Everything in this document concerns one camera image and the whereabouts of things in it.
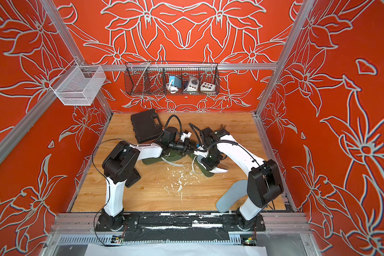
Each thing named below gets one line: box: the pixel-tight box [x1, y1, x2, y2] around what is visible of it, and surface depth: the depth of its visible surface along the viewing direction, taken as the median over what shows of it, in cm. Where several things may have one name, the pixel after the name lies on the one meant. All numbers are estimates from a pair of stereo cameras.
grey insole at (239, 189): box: [216, 179, 248, 213], surface depth 81 cm
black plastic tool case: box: [130, 108, 164, 144], surface depth 106 cm
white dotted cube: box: [200, 81, 216, 92], surface depth 96 cm
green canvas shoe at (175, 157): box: [141, 149, 195, 167], surface depth 92 cm
